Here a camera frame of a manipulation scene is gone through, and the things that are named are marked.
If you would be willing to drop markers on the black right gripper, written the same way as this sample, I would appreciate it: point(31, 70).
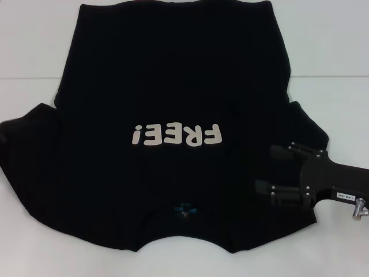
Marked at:
point(334, 179)

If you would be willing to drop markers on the black shirt with FREE print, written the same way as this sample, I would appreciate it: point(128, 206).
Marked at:
point(173, 86)

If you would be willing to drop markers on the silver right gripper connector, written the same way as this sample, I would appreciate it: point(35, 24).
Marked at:
point(359, 209)

